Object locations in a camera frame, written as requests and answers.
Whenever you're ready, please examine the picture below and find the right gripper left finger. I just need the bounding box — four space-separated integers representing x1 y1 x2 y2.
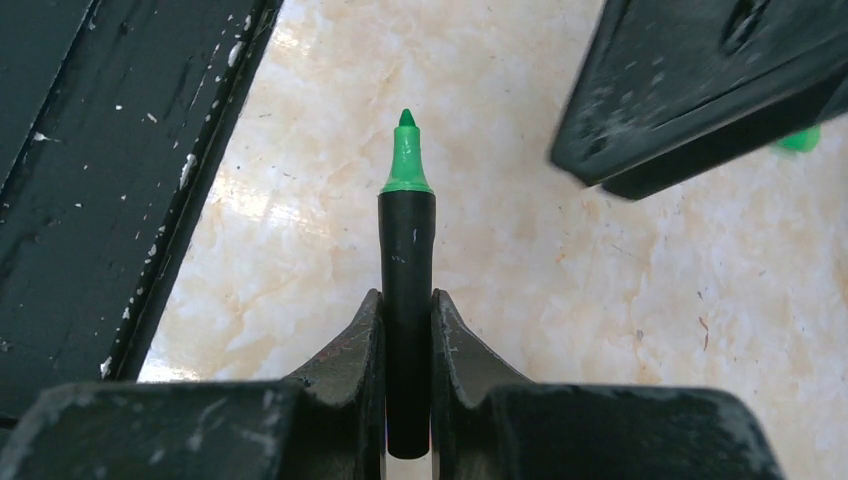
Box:
1 291 385 479

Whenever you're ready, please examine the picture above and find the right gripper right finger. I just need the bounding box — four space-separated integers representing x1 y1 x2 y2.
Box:
431 290 783 479

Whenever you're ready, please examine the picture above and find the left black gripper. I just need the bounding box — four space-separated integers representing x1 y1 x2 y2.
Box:
550 0 847 200

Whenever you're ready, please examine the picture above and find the green small cap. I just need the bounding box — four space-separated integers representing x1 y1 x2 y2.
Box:
773 125 821 154

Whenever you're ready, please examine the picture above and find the black green highlighter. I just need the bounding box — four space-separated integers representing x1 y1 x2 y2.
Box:
378 109 437 460

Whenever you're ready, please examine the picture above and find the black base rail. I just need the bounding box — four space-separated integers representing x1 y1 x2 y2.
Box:
1 1 281 433

